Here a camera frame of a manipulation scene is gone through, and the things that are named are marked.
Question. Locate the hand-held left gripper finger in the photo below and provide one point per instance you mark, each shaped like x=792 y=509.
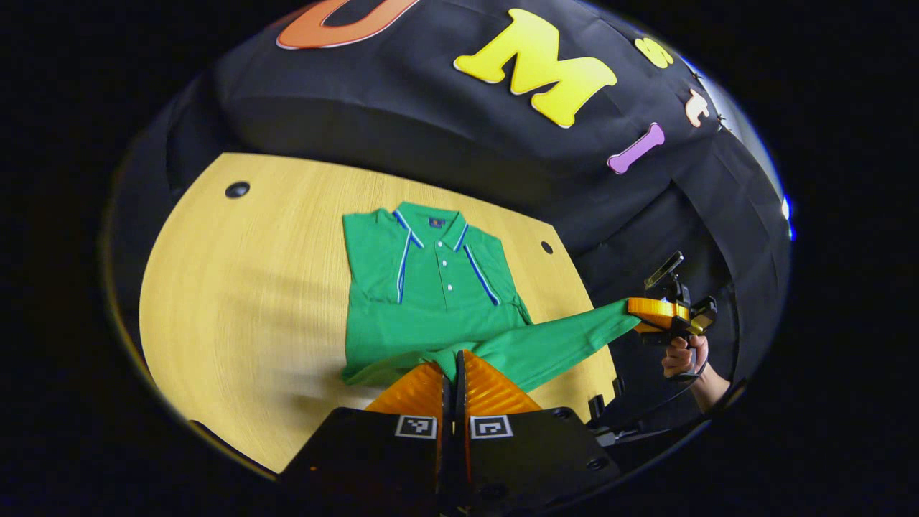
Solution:
x=446 y=402
x=460 y=402

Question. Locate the green T-shirt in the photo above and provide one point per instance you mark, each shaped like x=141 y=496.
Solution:
x=431 y=287

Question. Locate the black backdrop cloth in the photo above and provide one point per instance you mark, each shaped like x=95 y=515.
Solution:
x=431 y=122

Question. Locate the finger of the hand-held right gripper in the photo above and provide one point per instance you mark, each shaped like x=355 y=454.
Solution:
x=650 y=328
x=657 y=309

